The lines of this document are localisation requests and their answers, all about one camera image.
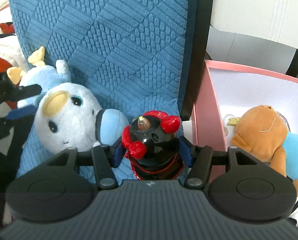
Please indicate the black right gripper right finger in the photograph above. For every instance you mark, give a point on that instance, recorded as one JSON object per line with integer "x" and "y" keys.
{"x": 198, "y": 158}

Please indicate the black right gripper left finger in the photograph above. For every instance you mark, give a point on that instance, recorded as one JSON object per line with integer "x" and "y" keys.
{"x": 105, "y": 158}

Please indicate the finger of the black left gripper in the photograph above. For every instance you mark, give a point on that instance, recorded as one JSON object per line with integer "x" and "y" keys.
{"x": 21, "y": 112}
{"x": 28, "y": 89}

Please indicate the white blue unicorn plush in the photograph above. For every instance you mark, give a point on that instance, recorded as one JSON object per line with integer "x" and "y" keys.
{"x": 68, "y": 114}

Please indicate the black red figurine toy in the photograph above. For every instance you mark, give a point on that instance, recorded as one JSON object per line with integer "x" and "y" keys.
{"x": 152, "y": 146}

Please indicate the brown bear plush blue shirt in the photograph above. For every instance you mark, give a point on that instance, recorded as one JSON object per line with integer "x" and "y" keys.
{"x": 282, "y": 154}

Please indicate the large black white plush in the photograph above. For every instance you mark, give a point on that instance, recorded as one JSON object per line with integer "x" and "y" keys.
{"x": 15, "y": 125}

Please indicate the pink storage box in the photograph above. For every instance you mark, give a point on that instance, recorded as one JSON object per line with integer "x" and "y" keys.
{"x": 229, "y": 90}

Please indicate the blue quilted chair cushion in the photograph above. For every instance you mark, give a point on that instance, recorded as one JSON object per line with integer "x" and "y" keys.
{"x": 129, "y": 53}

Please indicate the white cabinet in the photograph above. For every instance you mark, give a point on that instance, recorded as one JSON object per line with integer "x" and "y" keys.
{"x": 272, "y": 20}

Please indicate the black chair frame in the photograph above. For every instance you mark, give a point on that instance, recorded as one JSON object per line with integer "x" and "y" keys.
{"x": 196, "y": 38}

